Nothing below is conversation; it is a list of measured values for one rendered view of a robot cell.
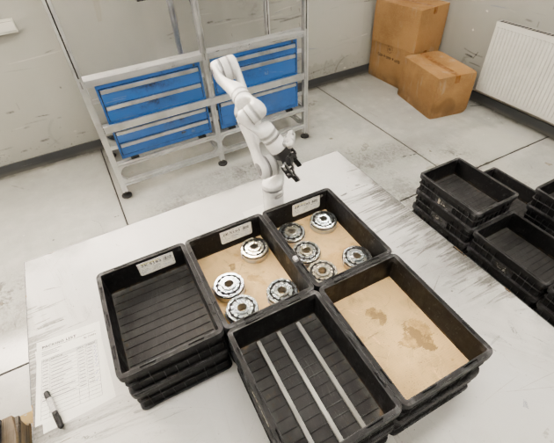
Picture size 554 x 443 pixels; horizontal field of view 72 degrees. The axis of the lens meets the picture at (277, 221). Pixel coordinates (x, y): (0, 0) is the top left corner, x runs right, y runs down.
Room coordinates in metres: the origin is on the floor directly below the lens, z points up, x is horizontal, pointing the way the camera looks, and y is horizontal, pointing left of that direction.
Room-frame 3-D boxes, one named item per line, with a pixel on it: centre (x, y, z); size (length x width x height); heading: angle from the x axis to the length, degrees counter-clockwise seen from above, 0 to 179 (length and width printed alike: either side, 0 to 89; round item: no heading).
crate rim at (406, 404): (0.57, -0.33, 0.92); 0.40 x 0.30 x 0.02; 25
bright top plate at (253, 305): (0.69, 0.13, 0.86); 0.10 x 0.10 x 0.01
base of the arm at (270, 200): (1.28, 0.01, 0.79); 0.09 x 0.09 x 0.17; 14
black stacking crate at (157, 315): (0.69, 0.39, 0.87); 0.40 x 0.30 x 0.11; 25
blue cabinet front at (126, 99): (2.59, 0.80, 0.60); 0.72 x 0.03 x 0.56; 115
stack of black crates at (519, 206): (1.72, -1.39, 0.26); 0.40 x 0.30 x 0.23; 26
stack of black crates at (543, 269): (1.19, -1.20, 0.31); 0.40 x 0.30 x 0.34; 25
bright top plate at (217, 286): (0.78, 0.18, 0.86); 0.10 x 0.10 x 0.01
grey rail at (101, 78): (2.78, 0.45, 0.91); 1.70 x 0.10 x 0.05; 115
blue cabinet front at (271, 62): (2.93, 0.07, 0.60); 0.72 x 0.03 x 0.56; 115
